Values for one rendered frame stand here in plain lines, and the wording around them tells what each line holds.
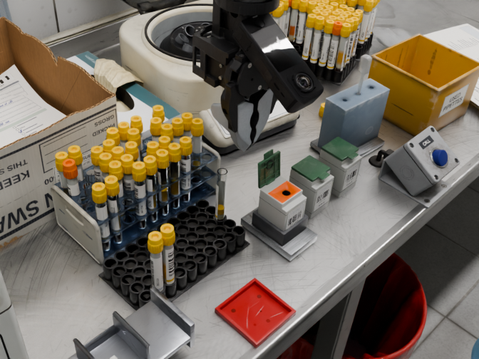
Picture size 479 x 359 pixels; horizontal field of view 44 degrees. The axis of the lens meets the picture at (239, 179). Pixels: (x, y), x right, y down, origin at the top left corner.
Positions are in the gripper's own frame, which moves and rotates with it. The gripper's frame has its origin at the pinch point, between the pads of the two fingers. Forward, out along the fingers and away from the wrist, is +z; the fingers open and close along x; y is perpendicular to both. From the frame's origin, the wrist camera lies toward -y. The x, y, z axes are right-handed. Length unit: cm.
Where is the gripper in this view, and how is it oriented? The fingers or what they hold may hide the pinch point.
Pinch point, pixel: (249, 144)
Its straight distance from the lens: 77.1
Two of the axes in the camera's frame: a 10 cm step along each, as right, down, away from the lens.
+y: -6.9, -5.0, 5.2
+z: -0.6, 7.5, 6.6
